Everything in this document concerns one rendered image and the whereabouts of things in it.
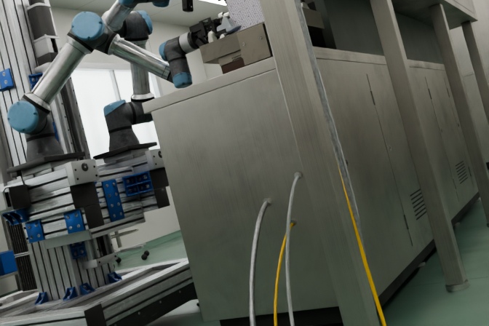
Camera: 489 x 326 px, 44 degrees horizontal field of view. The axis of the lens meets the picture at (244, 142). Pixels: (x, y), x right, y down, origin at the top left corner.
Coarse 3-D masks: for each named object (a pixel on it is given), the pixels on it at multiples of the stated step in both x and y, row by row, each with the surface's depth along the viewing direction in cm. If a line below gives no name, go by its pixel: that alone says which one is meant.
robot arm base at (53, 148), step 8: (40, 136) 241; (48, 136) 243; (32, 144) 241; (40, 144) 241; (48, 144) 241; (56, 144) 244; (32, 152) 240; (40, 152) 240; (48, 152) 240; (56, 152) 242; (32, 160) 239
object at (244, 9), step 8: (232, 0) 224; (240, 0) 222; (248, 0) 221; (256, 0) 219; (232, 8) 224; (240, 8) 222; (248, 8) 221; (256, 8) 219; (232, 16) 224; (240, 16) 223; (248, 16) 221; (256, 16) 220; (232, 24) 225; (240, 24) 223; (248, 24) 221
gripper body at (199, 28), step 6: (210, 18) 226; (216, 18) 229; (198, 24) 230; (204, 24) 229; (210, 24) 227; (216, 24) 229; (192, 30) 232; (198, 30) 230; (204, 30) 227; (210, 30) 227; (216, 30) 228; (192, 36) 231; (198, 36) 231; (204, 36) 228; (192, 42) 230; (198, 48) 233
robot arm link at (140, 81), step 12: (132, 12) 279; (144, 12) 282; (132, 24) 277; (144, 24) 280; (132, 36) 280; (144, 36) 282; (144, 48) 285; (132, 72) 288; (144, 72) 288; (132, 84) 290; (144, 84) 289; (132, 96) 291; (144, 96) 290; (144, 120) 293
